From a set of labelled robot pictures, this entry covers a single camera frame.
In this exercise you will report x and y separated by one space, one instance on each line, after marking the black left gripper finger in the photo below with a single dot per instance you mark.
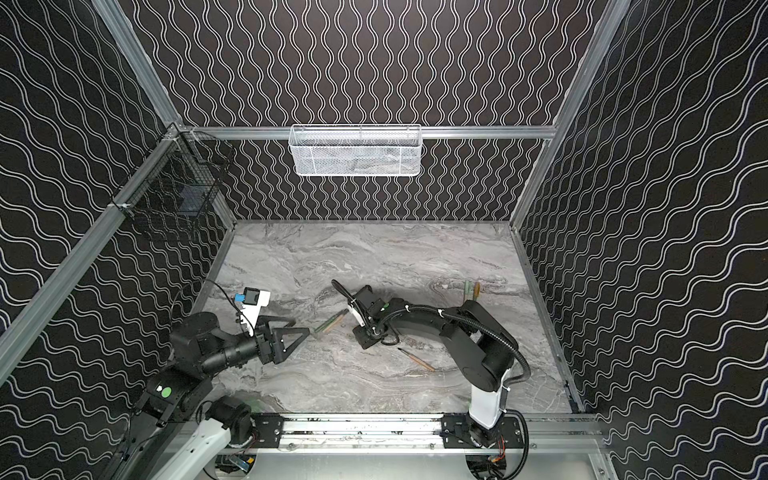
289 339
269 323

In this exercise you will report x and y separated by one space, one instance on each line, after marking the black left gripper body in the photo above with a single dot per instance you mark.
265 345

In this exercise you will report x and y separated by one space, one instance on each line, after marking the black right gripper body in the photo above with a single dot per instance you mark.
361 315

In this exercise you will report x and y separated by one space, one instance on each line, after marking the tan pen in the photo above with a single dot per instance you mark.
468 290
336 325
417 360

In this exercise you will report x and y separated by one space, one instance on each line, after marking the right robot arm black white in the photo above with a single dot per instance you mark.
484 352

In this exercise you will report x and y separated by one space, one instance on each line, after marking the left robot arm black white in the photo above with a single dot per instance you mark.
186 429

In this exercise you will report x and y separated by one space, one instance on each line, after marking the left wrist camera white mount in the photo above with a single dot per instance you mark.
250 302

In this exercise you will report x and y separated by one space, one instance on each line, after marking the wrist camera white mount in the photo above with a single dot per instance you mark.
250 302
355 311

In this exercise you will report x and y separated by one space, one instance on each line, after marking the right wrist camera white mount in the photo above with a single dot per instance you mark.
355 311

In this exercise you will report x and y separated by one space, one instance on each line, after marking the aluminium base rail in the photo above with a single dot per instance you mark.
393 434

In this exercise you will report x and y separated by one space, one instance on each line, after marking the black wire basket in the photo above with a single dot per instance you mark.
176 200

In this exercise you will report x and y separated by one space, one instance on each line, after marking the white wire mesh basket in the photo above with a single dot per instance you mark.
356 156

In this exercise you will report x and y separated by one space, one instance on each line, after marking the aluminium back horizontal rail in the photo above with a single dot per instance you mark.
379 131

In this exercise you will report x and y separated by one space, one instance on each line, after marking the aluminium corner frame post left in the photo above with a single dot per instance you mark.
126 39

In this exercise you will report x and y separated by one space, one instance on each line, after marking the aluminium corner frame post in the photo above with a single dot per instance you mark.
126 39
596 51

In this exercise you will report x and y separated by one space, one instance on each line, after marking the aluminium corner frame post right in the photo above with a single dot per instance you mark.
596 51

